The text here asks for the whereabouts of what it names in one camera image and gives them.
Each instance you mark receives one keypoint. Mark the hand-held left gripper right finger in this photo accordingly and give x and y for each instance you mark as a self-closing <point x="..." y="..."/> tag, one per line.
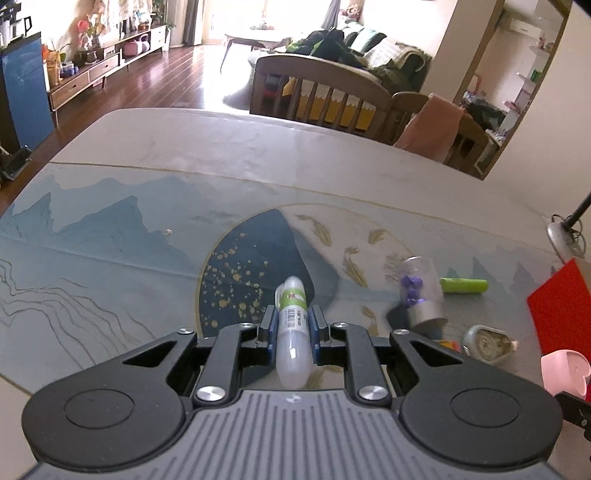
<point x="314" y="332"/>

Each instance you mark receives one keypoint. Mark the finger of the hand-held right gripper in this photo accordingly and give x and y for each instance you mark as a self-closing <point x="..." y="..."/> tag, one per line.
<point x="575" y="413"/>

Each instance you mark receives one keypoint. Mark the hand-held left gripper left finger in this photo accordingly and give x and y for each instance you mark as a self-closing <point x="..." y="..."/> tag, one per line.
<point x="272" y="330"/>

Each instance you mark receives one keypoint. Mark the white tube green label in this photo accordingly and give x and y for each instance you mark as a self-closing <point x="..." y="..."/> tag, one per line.
<point x="293" y="323"/>

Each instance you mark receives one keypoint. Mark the pink dish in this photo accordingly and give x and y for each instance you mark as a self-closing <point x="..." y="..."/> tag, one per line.
<point x="565" y="369"/>

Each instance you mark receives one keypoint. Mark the red cardboard box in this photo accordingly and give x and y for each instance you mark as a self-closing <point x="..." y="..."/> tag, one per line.
<point x="561" y="300"/>

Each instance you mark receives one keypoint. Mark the glass jar silver cap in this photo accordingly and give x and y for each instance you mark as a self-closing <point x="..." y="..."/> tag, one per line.
<point x="420" y="290"/>

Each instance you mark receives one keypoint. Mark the grey desk lamp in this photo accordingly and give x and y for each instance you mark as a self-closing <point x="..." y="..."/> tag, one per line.
<point x="558" y="235"/>

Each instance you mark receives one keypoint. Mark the yellow white blanket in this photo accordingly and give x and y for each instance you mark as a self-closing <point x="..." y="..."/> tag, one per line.
<point x="332" y="105"/>

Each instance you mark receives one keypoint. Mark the pink cloth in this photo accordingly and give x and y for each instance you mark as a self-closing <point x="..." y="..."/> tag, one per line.
<point x="431" y="124"/>

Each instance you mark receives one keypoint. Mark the wooden dining chair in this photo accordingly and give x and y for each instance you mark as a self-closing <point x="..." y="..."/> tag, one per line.
<point x="318" y="76"/>
<point x="471" y="134"/>

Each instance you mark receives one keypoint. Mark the bed with clothes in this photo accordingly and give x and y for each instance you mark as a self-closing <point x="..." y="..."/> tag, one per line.
<point x="485" y="110"/>

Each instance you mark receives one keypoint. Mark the sofa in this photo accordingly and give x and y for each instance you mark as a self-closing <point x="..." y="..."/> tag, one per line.
<point x="397" y="60"/>

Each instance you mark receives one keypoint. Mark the dark clothes pile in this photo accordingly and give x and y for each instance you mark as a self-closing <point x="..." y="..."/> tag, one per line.
<point x="323" y="44"/>

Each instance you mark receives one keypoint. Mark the coffee table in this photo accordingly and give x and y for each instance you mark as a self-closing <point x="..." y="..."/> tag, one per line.
<point x="251" y="34"/>

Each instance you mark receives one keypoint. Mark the wooden television cabinet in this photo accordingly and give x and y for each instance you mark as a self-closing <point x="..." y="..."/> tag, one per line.
<point x="106" y="64"/>

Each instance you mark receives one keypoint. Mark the white shelf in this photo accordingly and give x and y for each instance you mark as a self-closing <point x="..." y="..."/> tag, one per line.
<point x="528" y="78"/>

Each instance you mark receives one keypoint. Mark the blue panel cabinet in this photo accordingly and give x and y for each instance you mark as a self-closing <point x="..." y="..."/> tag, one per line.
<point x="25" y="92"/>

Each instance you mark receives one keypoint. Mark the pink flowers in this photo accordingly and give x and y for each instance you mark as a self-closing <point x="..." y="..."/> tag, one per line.
<point x="84" y="30"/>

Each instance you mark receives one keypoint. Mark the wall air conditioner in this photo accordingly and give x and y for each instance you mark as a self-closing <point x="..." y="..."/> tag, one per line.
<point x="524" y="25"/>

